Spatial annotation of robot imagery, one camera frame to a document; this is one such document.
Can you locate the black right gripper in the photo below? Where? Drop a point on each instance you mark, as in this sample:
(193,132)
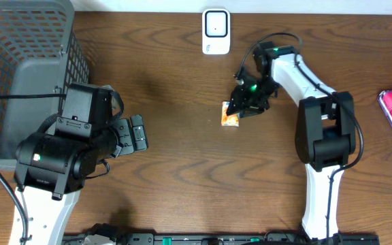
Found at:
(239,98)

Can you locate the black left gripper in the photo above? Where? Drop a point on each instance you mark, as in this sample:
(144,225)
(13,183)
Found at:
(128,135)

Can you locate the orange white Kleenex tissue pack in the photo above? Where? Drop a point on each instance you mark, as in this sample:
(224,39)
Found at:
(228,121)

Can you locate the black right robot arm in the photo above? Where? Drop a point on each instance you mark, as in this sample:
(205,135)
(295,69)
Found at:
(325,129)

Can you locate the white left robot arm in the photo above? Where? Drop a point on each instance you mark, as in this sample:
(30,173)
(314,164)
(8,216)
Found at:
(54,162)

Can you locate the white barcode scanner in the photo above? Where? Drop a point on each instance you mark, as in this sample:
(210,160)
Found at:
(216,31)

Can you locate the dark grey plastic basket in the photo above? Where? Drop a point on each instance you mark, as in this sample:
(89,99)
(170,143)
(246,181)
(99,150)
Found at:
(39,58)

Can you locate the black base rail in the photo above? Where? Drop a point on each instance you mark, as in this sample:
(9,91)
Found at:
(276,237)

